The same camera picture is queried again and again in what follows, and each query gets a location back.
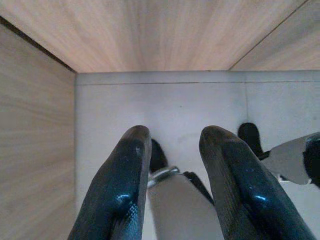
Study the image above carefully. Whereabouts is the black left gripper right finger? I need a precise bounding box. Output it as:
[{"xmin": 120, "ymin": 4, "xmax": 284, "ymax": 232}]
[{"xmin": 198, "ymin": 124, "xmax": 318, "ymax": 240}]

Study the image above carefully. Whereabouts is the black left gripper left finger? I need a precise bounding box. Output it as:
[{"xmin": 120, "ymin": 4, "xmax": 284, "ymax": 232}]
[{"xmin": 67, "ymin": 124, "xmax": 153, "ymax": 240}]

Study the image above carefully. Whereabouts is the black robot right foot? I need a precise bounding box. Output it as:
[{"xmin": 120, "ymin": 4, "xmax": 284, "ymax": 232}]
[{"xmin": 237, "ymin": 122, "xmax": 271, "ymax": 161}]

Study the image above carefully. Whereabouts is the black robot foot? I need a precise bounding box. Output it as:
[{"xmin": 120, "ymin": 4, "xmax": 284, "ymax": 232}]
[
  {"xmin": 237, "ymin": 122, "xmax": 271, "ymax": 161},
  {"xmin": 149, "ymin": 138, "xmax": 169, "ymax": 175}
]

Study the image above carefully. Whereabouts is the black robot left foot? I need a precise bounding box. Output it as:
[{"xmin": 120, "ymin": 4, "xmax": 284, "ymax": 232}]
[{"xmin": 149, "ymin": 138, "xmax": 169, "ymax": 175}]

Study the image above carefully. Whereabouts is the wooden cabinet door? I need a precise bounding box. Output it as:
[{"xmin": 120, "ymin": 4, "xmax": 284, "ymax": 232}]
[
  {"xmin": 228, "ymin": 0, "xmax": 320, "ymax": 72},
  {"xmin": 0, "ymin": 23, "xmax": 77, "ymax": 240},
  {"xmin": 0, "ymin": 0, "xmax": 308, "ymax": 73}
]

